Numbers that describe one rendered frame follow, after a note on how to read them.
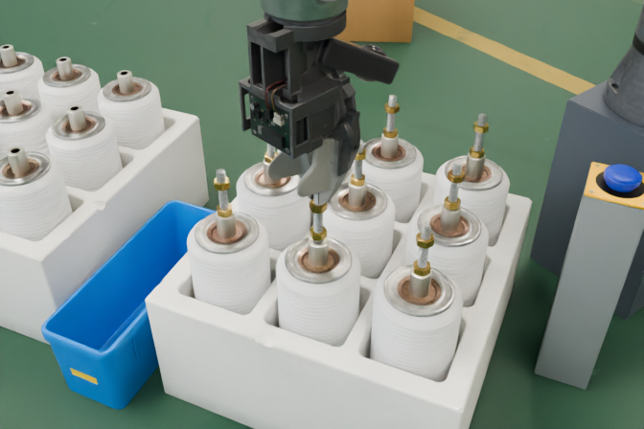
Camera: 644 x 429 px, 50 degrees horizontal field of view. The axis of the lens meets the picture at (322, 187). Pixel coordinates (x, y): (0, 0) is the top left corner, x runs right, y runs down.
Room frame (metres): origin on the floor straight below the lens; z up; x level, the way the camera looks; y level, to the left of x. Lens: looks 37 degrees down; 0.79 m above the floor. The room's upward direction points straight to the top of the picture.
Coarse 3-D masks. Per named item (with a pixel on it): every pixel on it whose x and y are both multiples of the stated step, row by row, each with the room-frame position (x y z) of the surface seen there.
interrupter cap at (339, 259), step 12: (300, 240) 0.61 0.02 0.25; (336, 240) 0.61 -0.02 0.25; (288, 252) 0.59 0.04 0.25; (300, 252) 0.59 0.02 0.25; (336, 252) 0.59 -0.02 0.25; (348, 252) 0.59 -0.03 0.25; (288, 264) 0.57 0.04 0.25; (300, 264) 0.57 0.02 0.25; (336, 264) 0.57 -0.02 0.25; (348, 264) 0.57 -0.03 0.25; (300, 276) 0.55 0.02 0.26; (312, 276) 0.55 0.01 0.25; (324, 276) 0.55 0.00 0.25; (336, 276) 0.55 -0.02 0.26
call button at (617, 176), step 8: (608, 168) 0.65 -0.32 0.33; (616, 168) 0.65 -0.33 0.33; (624, 168) 0.65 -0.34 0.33; (632, 168) 0.65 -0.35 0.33; (608, 176) 0.63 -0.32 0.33; (616, 176) 0.63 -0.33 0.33; (624, 176) 0.63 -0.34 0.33; (632, 176) 0.63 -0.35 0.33; (640, 176) 0.63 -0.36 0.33; (608, 184) 0.64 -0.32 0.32; (616, 184) 0.62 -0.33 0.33; (624, 184) 0.62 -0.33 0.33; (632, 184) 0.62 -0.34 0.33
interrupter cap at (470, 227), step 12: (420, 216) 0.65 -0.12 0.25; (432, 216) 0.66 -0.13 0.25; (468, 216) 0.66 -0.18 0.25; (420, 228) 0.63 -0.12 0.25; (432, 228) 0.63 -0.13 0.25; (468, 228) 0.63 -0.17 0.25; (480, 228) 0.63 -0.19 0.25; (444, 240) 0.61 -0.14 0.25; (456, 240) 0.61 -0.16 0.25; (468, 240) 0.61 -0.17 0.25
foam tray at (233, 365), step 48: (432, 192) 0.80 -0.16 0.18; (192, 288) 0.63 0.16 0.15; (480, 288) 0.61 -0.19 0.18; (192, 336) 0.56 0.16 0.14; (240, 336) 0.54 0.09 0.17; (288, 336) 0.53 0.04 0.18; (480, 336) 0.53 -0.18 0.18; (192, 384) 0.57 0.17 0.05; (240, 384) 0.54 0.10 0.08; (288, 384) 0.51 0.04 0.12; (336, 384) 0.49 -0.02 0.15; (384, 384) 0.47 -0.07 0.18; (432, 384) 0.47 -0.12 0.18; (480, 384) 0.57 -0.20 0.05
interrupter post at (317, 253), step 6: (312, 240) 0.58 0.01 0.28; (324, 240) 0.58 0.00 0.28; (312, 246) 0.57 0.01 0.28; (318, 246) 0.57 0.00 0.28; (324, 246) 0.57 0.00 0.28; (312, 252) 0.57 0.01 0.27; (318, 252) 0.57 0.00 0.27; (324, 252) 0.57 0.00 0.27; (312, 258) 0.57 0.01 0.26; (318, 258) 0.57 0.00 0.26; (324, 258) 0.57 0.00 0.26; (312, 264) 0.57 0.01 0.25; (318, 264) 0.57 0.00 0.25; (324, 264) 0.57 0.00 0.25
